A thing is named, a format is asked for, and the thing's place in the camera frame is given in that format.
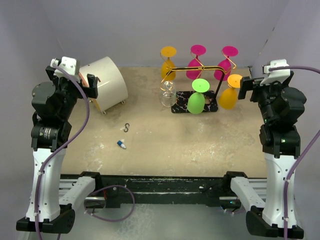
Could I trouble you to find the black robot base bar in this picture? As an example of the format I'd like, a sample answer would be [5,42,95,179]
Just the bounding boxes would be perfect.
[59,173,268,210]

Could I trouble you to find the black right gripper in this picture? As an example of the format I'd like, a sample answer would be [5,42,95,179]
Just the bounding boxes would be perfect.
[238,75,290,123]

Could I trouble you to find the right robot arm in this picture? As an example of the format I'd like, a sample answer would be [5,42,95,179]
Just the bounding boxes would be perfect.
[222,70,307,240]

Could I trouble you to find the clear glass wine glass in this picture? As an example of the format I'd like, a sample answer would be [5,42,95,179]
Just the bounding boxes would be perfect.
[160,80,177,107]

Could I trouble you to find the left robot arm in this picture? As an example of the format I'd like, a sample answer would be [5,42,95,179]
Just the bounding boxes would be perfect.
[16,66,103,235]

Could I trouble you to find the pink plastic wine glass front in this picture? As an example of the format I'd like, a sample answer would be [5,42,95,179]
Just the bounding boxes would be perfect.
[218,45,239,81]

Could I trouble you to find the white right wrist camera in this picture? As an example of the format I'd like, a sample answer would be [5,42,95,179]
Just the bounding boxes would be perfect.
[259,59,291,86]

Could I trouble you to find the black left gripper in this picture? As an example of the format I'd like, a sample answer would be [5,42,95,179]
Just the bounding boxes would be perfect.
[45,66,97,120]

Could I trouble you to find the orange plastic wine glass front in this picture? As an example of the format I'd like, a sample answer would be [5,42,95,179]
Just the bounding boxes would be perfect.
[218,74,243,110]

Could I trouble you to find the white cylindrical container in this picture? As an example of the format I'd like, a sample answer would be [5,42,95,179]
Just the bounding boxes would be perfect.
[79,56,129,114]

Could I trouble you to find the black carabiner clip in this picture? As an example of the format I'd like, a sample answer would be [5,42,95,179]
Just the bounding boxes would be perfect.
[123,123,130,133]

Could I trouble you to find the green plastic wine glass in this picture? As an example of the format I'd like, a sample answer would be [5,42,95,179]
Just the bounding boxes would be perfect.
[187,78,210,115]

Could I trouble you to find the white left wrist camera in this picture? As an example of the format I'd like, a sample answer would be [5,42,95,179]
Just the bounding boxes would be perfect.
[50,56,80,83]

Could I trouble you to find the blue capped small tube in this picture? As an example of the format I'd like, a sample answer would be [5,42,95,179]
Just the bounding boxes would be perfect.
[117,140,127,149]

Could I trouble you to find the pink plastic wine glass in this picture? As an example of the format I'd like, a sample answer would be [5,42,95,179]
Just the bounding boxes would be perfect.
[218,45,239,81]
[186,44,207,80]

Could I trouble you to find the orange plastic wine glass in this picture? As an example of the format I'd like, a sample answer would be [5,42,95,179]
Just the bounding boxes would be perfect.
[160,46,177,81]
[218,74,243,110]

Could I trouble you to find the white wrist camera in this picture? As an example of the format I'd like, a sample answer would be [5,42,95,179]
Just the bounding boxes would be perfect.
[50,56,80,83]
[259,59,291,86]

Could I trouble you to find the gold wire wine glass rack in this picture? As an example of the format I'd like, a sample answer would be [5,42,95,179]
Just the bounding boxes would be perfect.
[159,48,238,115]

